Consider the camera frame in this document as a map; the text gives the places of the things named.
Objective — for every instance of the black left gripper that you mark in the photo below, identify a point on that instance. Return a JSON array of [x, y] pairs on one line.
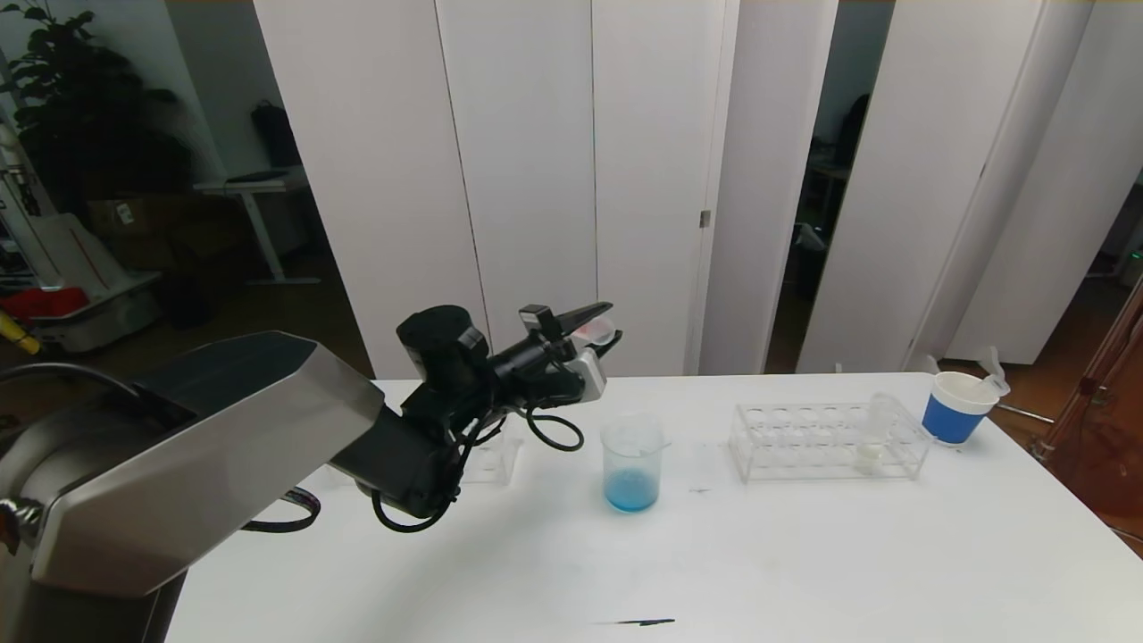
[[565, 340]]

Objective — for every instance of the test tube with red pigment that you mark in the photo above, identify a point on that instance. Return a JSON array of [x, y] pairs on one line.
[[996, 379], [596, 332]]

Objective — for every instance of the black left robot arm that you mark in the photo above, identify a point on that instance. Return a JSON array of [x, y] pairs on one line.
[[205, 464]]

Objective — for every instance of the clear acrylic test tube rack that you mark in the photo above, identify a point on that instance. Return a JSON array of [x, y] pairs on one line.
[[804, 451], [500, 463]]

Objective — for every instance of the clear glass beaker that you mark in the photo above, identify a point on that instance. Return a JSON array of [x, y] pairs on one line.
[[632, 491]]

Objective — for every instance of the test tube with white pigment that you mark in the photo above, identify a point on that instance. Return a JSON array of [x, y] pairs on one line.
[[866, 454]]

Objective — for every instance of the white partition panel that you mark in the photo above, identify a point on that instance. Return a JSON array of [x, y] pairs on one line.
[[527, 179], [911, 179], [759, 179], [652, 179], [1054, 196], [375, 179]]

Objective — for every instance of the blue white paper cup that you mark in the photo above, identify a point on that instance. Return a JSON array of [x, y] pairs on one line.
[[950, 420]]

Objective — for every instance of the white office desk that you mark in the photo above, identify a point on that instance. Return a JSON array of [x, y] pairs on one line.
[[254, 183]]

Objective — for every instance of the black backpack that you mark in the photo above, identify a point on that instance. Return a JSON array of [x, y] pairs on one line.
[[274, 136]]

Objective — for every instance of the brown cardboard box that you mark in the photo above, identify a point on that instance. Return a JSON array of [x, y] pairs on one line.
[[134, 216]]

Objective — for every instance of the white floor machine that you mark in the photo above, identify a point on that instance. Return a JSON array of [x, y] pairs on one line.
[[80, 259]]

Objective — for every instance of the dark green potted plant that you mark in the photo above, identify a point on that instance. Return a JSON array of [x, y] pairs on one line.
[[80, 112]]

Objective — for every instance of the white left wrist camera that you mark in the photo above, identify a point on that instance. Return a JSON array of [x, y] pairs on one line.
[[591, 375]]

